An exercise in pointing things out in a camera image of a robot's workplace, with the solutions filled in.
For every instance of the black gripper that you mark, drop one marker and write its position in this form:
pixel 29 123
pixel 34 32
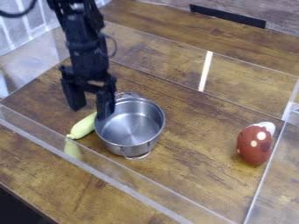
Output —
pixel 97 83

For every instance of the green handled metal spoon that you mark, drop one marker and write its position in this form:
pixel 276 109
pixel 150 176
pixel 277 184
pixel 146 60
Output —
pixel 83 127

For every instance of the stainless steel pot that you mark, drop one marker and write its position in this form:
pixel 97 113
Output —
pixel 131 131

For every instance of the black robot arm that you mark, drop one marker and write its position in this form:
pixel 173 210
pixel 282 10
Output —
pixel 82 23

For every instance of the clear acrylic front barrier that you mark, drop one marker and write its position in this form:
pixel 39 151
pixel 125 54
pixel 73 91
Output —
pixel 129 181

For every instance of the clear acrylic barrier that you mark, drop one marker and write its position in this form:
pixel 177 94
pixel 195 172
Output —
pixel 129 181
pixel 276 204

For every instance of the black bar on table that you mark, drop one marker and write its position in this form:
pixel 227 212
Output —
pixel 229 16

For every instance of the red spotted mushroom toy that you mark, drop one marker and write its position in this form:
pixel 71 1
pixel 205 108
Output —
pixel 254 142

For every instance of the clear acrylic right barrier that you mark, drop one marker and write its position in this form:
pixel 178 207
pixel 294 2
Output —
pixel 276 204

